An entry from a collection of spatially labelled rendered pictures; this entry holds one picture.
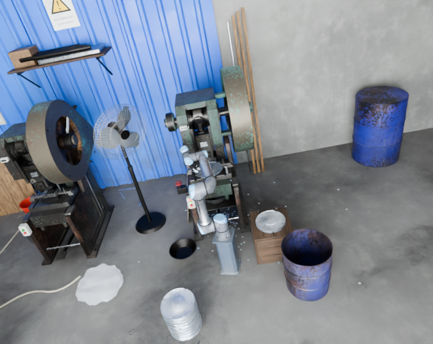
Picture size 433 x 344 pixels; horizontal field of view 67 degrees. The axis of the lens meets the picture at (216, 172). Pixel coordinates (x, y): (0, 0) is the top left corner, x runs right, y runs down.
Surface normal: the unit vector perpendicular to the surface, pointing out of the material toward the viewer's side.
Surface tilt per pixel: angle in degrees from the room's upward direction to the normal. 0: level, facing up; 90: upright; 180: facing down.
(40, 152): 73
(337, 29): 90
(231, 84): 35
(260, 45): 90
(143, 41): 90
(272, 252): 90
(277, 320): 0
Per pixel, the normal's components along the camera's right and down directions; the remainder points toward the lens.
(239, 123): 0.05, 0.43
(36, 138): -0.07, -0.02
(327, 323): -0.17, -0.82
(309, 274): -0.07, 0.59
